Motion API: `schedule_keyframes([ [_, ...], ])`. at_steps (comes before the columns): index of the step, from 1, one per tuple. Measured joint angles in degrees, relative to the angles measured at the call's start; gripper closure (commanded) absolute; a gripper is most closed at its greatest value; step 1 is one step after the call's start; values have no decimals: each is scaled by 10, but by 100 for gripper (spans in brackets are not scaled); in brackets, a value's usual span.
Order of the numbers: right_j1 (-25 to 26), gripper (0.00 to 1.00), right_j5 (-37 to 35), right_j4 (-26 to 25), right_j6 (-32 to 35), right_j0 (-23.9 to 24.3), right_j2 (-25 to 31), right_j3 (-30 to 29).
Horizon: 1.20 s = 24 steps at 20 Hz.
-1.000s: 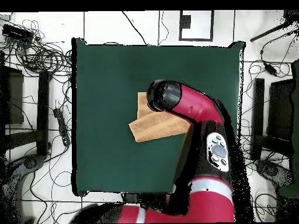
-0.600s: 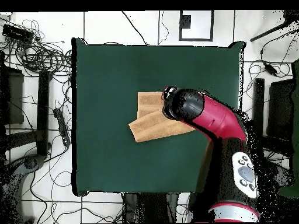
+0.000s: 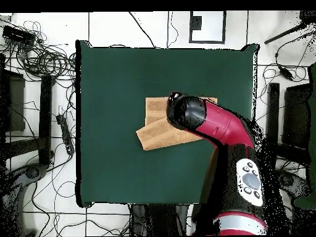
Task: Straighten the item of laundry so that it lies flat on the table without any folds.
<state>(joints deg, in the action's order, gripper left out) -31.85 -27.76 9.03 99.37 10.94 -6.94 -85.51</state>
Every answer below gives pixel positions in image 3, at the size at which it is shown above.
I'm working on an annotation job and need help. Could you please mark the black power strip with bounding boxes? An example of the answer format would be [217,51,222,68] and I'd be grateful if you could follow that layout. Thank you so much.
[56,114,75,156]

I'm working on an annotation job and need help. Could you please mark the grey square frame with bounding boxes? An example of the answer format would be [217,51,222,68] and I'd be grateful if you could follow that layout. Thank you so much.
[189,10,227,44]

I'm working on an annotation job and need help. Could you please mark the black stand base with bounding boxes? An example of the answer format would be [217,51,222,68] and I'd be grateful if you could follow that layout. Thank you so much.
[2,162,49,223]
[276,169,312,198]

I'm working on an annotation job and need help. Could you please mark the orange terry towel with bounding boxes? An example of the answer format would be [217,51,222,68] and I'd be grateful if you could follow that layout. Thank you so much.
[135,96,218,151]

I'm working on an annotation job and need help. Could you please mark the dark box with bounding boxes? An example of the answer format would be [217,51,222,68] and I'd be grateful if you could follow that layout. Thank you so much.
[281,83,312,149]
[0,70,26,133]

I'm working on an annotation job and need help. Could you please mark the dark grey square patch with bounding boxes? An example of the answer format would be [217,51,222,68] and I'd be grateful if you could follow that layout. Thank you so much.
[190,15,202,31]

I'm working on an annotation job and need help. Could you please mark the thin black cable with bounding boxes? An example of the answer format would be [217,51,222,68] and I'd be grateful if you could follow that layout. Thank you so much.
[128,11,157,48]
[167,11,179,48]

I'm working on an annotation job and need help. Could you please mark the black tripod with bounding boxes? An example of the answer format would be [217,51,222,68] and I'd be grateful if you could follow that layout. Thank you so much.
[264,10,316,45]

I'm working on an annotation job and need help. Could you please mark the black power adapter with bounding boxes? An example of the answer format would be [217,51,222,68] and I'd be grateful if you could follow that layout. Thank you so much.
[279,66,294,80]

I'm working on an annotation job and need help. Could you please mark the dark green table cloth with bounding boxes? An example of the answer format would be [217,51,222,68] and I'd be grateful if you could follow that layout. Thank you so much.
[75,39,260,207]

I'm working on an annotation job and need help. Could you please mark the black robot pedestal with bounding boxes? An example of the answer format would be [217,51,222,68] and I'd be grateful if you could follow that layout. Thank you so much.
[129,203,191,236]

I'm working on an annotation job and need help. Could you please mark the black electronics box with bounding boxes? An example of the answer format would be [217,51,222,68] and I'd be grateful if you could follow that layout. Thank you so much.
[1,25,37,46]

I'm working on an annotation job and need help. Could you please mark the tangled black cable bundle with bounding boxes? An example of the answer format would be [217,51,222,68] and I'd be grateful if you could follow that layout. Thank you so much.
[254,62,312,173]
[0,20,77,82]

